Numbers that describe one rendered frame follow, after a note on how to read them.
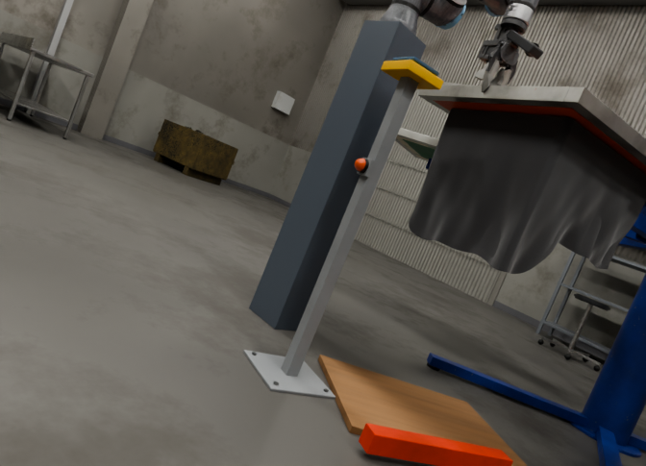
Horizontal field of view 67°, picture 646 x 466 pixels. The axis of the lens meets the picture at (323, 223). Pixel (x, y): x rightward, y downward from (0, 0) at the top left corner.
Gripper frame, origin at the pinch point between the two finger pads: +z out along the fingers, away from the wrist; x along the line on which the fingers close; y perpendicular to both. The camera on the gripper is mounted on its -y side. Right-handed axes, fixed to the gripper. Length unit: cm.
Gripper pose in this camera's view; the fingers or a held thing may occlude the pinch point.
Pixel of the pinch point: (491, 91)
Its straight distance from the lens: 150.9
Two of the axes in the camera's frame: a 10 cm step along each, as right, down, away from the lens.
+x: -8.0, -2.9, -5.3
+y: -4.7, -2.5, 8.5
